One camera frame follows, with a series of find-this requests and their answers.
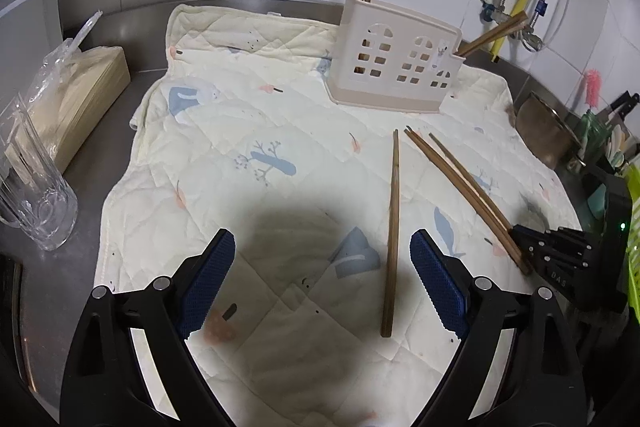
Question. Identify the white plastic board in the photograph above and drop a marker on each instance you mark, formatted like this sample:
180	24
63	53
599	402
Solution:
27	2

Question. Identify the white plastic spoon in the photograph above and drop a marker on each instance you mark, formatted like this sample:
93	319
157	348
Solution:
617	142

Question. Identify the bagged stack of beige napkins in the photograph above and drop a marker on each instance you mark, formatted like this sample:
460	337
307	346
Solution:
85	92

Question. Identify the pink bottle brush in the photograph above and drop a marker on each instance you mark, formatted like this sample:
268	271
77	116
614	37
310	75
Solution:
591	87

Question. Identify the green glass bottle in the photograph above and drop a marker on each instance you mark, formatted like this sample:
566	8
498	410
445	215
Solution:
592	134

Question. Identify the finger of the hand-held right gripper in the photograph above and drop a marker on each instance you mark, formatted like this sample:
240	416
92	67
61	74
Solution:
525	239
570	241

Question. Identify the green plastic dish rack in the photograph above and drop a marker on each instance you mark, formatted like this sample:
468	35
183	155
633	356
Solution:
632	232

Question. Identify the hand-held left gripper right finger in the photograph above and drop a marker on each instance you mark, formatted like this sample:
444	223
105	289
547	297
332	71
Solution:
440	287

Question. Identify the clear glass mug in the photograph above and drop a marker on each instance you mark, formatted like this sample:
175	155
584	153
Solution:
35	197

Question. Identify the cream quilted printed cloth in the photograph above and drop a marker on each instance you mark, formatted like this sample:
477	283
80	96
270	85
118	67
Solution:
225	117

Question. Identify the stainless steel pot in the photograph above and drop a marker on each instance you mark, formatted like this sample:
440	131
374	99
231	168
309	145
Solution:
542	132

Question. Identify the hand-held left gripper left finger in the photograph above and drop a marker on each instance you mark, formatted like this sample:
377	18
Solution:
210	282

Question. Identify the beige plastic utensil holder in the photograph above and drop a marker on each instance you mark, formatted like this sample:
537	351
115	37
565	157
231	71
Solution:
395	52

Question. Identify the metal water valve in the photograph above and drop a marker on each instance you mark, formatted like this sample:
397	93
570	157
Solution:
495	11
532	39

